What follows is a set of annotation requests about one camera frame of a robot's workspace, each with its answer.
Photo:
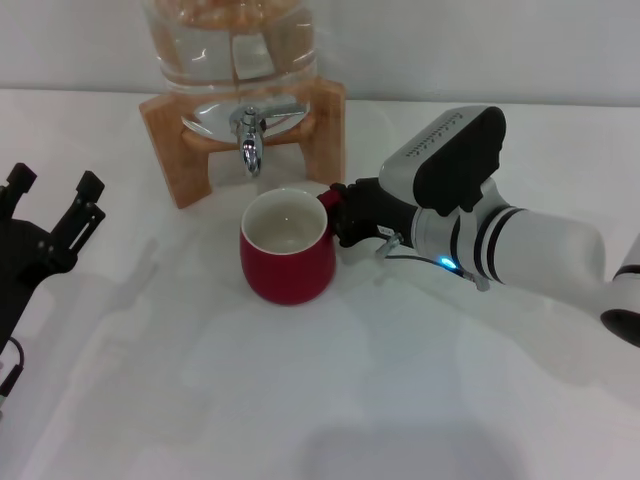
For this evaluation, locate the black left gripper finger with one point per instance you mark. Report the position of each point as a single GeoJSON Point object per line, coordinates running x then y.
{"type": "Point", "coordinates": [82, 210]}
{"type": "Point", "coordinates": [17, 187]}

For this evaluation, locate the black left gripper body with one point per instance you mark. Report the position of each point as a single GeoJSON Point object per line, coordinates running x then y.
{"type": "Point", "coordinates": [20, 270]}

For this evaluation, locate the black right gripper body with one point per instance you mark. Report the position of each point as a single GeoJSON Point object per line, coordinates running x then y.
{"type": "Point", "coordinates": [382, 212]}

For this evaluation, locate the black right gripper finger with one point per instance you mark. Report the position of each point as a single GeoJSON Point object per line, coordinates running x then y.
{"type": "Point", "coordinates": [346, 227]}
{"type": "Point", "coordinates": [345, 191]}

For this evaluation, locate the red cup white inside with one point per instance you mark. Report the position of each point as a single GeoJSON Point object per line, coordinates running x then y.
{"type": "Point", "coordinates": [285, 270]}

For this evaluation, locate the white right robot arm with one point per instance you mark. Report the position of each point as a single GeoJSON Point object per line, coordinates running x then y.
{"type": "Point", "coordinates": [540, 250]}

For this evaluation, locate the chrome faucet with lever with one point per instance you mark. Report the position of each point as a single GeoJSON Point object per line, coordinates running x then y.
{"type": "Point", "coordinates": [250, 145]}

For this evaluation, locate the wooden dispenser stand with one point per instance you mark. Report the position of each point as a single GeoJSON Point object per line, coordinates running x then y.
{"type": "Point", "coordinates": [327, 135]}

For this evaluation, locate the glass water dispenser jar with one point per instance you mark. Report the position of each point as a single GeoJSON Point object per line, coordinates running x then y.
{"type": "Point", "coordinates": [225, 45]}

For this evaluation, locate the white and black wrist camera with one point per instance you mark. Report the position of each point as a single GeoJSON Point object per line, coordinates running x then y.
{"type": "Point", "coordinates": [450, 160]}

